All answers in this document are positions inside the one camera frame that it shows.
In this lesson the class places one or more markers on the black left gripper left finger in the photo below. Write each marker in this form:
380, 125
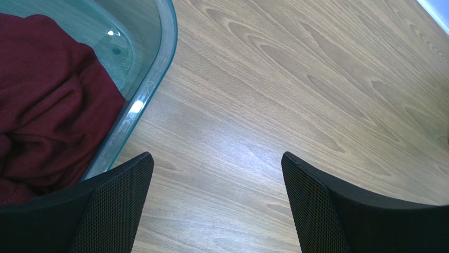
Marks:
100, 214

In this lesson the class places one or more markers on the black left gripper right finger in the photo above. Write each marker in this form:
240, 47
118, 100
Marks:
333, 215

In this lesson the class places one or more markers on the maroon t-shirt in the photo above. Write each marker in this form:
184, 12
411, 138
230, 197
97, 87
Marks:
58, 104

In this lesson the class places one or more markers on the clear blue plastic bin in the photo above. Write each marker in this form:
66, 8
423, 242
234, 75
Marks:
135, 41

